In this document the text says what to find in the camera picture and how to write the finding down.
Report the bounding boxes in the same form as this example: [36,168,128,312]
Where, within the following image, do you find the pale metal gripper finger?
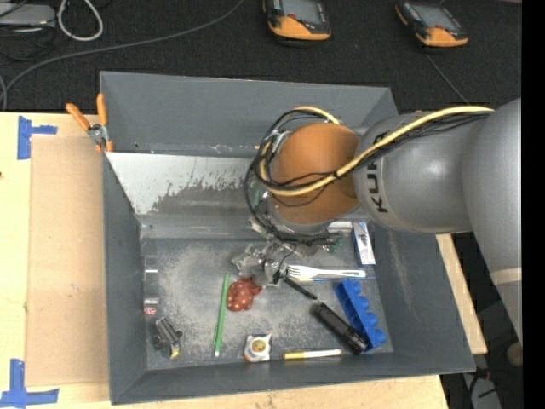
[231,248,262,273]
[251,263,281,288]

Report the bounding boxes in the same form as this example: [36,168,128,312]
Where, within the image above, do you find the thin black pen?
[282,275,319,301]

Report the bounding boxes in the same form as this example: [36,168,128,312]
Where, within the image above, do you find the white plastic fork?
[285,263,367,282]

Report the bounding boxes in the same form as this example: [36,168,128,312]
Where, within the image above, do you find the green pencil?
[213,271,231,358]

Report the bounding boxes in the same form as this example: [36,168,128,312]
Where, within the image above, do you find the white and orange small toy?
[243,332,273,363]

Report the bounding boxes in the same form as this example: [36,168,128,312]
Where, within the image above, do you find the black ribbed flashlight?
[312,302,369,355]

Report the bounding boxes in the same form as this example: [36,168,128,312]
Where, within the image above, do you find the white and yellow pen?
[282,348,343,360]

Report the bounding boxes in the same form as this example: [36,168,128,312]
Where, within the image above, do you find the blue toy building brick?
[333,278,387,351]

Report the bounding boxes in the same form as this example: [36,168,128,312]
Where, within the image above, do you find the black clip tool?
[152,315,186,360]

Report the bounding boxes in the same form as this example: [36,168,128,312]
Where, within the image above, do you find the grey metal bin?
[99,71,477,405]

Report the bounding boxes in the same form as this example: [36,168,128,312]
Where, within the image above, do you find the brown cardboard board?
[24,134,110,388]

